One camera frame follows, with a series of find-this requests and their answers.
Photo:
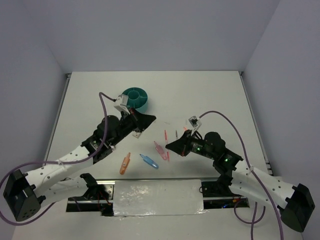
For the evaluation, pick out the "teal round desk organizer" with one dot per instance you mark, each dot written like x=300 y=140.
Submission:
x=137 y=99

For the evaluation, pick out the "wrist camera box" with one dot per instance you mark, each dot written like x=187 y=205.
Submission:
x=120 y=103
x=195 y=124

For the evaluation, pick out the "orange highlighter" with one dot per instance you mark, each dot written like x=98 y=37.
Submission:
x=125 y=164

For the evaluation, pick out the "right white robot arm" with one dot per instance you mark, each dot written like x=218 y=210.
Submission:
x=294 y=202

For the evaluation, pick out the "red slim pen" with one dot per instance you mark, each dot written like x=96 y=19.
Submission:
x=166 y=142

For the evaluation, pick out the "pink highlighter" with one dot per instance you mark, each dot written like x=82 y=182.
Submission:
x=160 y=151

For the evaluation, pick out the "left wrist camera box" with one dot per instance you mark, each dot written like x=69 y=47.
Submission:
x=120 y=103

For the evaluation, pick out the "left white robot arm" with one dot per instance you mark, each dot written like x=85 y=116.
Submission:
x=26 y=193

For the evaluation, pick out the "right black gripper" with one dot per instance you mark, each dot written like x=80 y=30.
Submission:
x=181 y=145

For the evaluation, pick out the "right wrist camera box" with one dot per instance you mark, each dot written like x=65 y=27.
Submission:
x=195 y=124

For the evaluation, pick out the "silver foil sheet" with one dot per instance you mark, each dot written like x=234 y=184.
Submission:
x=157 y=198

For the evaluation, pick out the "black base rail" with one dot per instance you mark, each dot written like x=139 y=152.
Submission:
x=213 y=198

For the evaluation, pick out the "blue highlighter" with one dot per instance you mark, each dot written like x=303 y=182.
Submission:
x=149 y=161

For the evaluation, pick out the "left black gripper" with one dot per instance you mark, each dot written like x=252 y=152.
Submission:
x=141 y=121

